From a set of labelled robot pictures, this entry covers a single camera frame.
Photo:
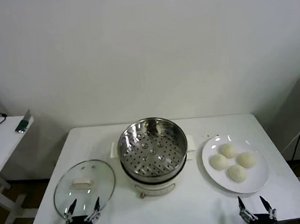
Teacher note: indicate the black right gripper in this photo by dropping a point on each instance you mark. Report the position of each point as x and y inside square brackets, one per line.
[262, 221]

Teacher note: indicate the white steamed baozi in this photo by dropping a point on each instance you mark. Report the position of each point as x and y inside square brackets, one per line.
[228, 150]
[218, 161]
[237, 173]
[246, 159]

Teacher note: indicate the perforated steel steamer basket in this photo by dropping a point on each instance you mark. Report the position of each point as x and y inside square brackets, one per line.
[153, 153]

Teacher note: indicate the white round plate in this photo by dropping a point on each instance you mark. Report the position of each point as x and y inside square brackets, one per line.
[223, 181]

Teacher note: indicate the cream electric cooker pot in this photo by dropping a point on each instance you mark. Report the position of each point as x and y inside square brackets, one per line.
[156, 189]

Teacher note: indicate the white side table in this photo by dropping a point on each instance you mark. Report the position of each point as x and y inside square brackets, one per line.
[4, 144]

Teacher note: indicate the green and grey tool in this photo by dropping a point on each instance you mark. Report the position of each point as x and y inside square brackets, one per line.
[23, 124]

